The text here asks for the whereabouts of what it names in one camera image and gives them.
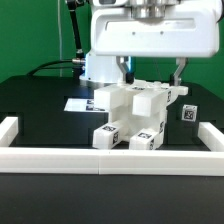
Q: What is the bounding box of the white marker base plate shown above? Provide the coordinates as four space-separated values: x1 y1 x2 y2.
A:
64 98 105 112

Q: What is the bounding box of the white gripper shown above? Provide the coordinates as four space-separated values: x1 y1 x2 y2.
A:
91 0 220 86

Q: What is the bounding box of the white chair back frame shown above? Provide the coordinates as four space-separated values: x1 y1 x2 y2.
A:
94 80 188 117

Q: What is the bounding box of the white U-shaped fence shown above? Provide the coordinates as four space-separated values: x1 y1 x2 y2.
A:
0 117 224 176

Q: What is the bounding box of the black cable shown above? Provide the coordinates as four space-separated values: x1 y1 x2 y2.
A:
27 59 75 77

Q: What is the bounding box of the white chair seat part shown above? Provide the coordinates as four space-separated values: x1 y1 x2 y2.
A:
108 105 167 148

